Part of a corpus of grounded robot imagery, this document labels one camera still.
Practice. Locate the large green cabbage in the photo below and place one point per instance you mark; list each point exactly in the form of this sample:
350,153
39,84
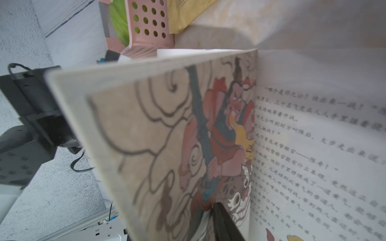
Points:
118,19

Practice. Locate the illustrated children's story book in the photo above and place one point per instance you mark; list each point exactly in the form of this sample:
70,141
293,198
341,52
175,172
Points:
291,142

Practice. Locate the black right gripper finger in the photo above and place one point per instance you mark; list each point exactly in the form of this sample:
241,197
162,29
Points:
224,228

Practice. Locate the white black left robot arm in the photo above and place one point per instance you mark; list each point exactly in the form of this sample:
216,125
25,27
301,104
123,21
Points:
43,128

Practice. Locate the pink perforated plastic basket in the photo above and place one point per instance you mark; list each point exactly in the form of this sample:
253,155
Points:
147,26

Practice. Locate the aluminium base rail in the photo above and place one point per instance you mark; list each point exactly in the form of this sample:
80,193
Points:
106,225

